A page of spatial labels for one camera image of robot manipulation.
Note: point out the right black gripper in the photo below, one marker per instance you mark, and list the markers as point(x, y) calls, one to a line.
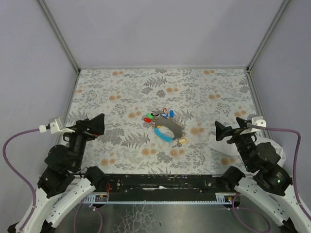
point(235, 133)

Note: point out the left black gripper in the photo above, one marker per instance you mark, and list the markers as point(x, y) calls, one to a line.
point(85, 128)

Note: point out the yellow key tag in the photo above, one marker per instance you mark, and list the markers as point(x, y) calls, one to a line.
point(180, 142)

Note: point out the bunch of coloured key tags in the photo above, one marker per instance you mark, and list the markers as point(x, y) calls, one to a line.
point(165, 125)

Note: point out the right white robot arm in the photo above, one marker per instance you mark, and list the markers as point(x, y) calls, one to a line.
point(271, 187)

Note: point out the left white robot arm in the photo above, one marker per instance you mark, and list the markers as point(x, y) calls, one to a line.
point(50, 203)

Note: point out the floral patterned mat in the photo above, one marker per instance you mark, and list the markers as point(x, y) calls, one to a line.
point(198, 98)

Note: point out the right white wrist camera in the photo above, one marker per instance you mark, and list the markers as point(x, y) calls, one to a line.
point(255, 124)

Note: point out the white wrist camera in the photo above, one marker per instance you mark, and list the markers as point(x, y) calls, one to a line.
point(255, 124)
point(55, 126)

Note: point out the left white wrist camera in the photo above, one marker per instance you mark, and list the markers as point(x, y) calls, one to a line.
point(55, 126)

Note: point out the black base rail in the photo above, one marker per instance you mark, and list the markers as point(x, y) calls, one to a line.
point(161, 189)

